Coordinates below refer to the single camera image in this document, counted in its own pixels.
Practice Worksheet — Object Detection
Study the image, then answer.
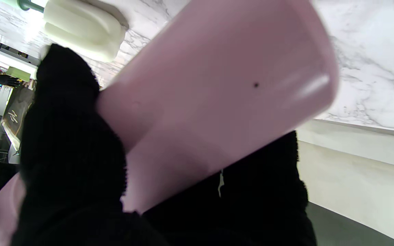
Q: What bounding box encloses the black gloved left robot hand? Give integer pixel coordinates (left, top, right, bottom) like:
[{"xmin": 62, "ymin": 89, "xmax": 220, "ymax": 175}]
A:
[{"xmin": 11, "ymin": 43, "xmax": 317, "ymax": 246}]

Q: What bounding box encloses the pink thermos lid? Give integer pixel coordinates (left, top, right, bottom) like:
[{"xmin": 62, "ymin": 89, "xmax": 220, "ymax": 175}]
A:
[{"xmin": 0, "ymin": 173, "xmax": 26, "ymax": 246}]

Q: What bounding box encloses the sponge cup brush green handle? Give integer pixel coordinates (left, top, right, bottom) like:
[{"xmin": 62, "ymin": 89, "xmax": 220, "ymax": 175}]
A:
[{"xmin": 0, "ymin": 0, "xmax": 128, "ymax": 63}]

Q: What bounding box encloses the pink thermos body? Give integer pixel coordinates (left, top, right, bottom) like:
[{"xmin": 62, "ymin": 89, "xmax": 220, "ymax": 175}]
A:
[{"xmin": 96, "ymin": 0, "xmax": 340, "ymax": 215}]

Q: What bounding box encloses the brown bag with lettering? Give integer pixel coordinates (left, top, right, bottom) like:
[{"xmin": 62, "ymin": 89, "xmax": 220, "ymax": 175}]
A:
[{"xmin": 1, "ymin": 85, "xmax": 36, "ymax": 139}]

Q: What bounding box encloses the cream fabric sofa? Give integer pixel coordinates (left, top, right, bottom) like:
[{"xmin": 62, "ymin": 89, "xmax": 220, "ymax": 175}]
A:
[{"xmin": 296, "ymin": 119, "xmax": 394, "ymax": 245}]

